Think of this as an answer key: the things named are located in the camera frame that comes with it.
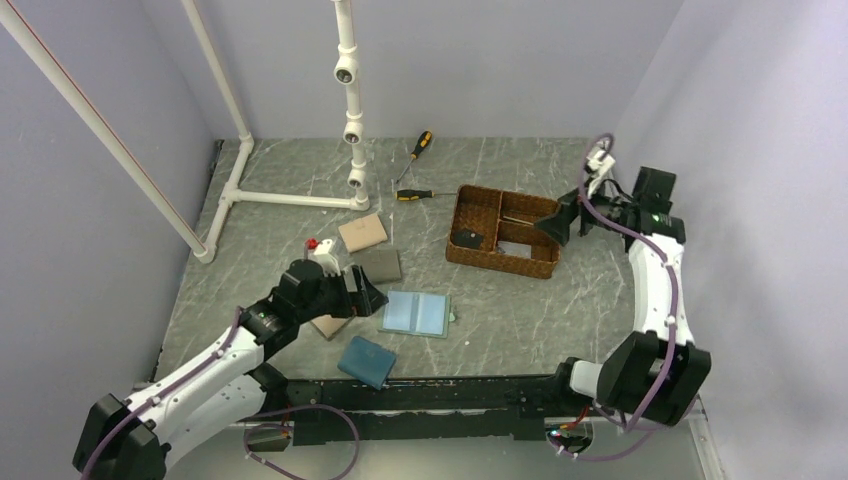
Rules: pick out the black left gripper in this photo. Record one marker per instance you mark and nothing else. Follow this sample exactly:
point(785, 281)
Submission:
point(369, 298)

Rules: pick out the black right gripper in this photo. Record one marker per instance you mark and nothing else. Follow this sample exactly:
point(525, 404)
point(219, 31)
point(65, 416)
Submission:
point(557, 224)

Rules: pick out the white VIP credit card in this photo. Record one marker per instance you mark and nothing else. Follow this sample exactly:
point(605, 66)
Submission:
point(514, 249)

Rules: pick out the gold VIP credit card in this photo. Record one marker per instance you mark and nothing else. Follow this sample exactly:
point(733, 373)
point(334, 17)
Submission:
point(519, 221)

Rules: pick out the green card holder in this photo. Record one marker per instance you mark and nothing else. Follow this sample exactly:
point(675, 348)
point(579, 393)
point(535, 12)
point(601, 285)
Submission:
point(417, 314)

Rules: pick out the grey credit card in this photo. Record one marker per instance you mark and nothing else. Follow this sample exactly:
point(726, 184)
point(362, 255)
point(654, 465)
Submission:
point(469, 239)

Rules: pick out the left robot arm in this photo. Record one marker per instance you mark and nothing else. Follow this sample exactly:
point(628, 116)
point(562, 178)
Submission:
point(144, 434)

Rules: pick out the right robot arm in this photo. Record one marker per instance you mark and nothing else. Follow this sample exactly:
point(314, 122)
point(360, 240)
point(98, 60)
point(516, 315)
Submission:
point(656, 372)

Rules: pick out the grey card holder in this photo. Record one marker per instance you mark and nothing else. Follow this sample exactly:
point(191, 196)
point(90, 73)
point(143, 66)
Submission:
point(381, 266)

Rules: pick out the beige card holder near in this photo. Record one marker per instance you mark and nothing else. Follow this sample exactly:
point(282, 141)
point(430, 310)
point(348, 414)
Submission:
point(328, 327)

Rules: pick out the beige card holder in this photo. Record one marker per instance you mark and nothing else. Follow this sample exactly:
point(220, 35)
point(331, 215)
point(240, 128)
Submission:
point(362, 233)
point(328, 327)

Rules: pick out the blue card holder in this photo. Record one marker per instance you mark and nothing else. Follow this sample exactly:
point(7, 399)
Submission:
point(367, 362)

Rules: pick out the beige card holder far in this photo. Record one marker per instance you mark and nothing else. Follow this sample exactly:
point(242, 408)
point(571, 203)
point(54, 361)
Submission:
point(362, 233)

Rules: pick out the brown woven divided basket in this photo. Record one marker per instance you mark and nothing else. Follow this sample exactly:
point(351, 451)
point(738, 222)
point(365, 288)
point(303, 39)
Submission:
point(478, 208)

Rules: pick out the black yellow screwdriver near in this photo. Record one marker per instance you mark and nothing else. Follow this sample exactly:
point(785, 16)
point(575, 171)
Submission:
point(409, 195)

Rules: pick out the black yellow screwdriver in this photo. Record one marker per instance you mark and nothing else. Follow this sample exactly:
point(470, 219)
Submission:
point(409, 195)
point(423, 141)

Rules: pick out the black yellow screwdriver far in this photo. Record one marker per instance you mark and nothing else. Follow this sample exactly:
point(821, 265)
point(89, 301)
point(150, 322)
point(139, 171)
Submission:
point(423, 141)

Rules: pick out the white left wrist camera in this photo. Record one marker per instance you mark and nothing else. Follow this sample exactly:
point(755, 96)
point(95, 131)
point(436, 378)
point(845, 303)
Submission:
point(325, 253)

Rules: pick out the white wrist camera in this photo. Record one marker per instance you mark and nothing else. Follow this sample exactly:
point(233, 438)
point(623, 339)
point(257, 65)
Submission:
point(599, 162)
point(325, 253)

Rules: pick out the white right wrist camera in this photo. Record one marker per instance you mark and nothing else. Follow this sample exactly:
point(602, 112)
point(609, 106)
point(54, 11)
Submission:
point(599, 162)

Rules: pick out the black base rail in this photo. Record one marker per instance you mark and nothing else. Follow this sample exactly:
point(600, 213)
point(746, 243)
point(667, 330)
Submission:
point(520, 407)

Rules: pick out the white PVC pipe frame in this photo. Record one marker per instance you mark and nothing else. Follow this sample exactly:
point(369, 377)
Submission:
point(102, 144)

